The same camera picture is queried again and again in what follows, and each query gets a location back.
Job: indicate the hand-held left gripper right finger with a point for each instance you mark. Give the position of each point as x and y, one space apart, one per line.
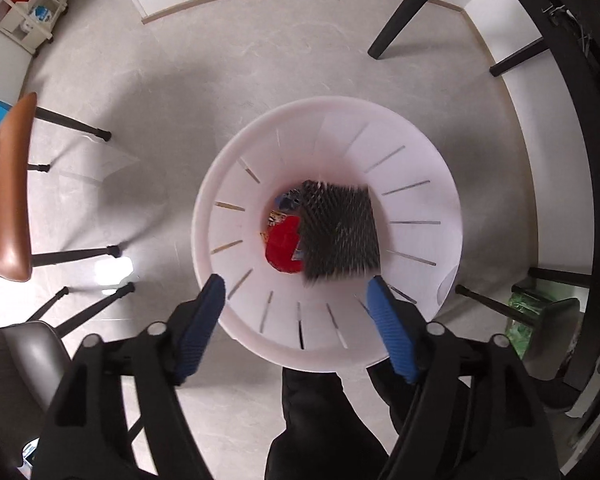
395 335

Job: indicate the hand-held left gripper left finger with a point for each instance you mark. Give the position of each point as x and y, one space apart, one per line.
197 335

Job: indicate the black foam mesh pad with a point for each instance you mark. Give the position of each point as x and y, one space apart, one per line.
337 235

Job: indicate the red plastic wrapper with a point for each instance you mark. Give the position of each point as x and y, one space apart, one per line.
282 247

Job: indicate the red and yellow wrapper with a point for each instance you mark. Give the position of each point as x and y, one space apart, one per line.
275 219

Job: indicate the blue wrapper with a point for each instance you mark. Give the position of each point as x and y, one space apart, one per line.
291 200

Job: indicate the white plastic waste bin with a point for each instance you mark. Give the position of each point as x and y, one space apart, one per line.
330 125

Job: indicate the person's black trousers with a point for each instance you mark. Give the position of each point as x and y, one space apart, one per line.
320 425

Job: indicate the green printed bag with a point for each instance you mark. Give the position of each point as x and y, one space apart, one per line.
522 330

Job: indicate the black leather chair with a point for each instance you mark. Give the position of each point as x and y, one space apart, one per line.
25 355

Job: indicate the brown leather chair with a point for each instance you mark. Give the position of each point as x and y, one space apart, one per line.
5 210

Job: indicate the black table leg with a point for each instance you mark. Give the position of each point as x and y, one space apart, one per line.
405 15
517 57

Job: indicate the cream storage cart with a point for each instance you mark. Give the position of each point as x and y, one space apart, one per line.
30 35

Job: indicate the blue and white packet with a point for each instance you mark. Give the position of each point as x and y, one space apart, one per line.
41 12

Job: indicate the black table frame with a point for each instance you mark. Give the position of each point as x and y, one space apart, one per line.
587 110

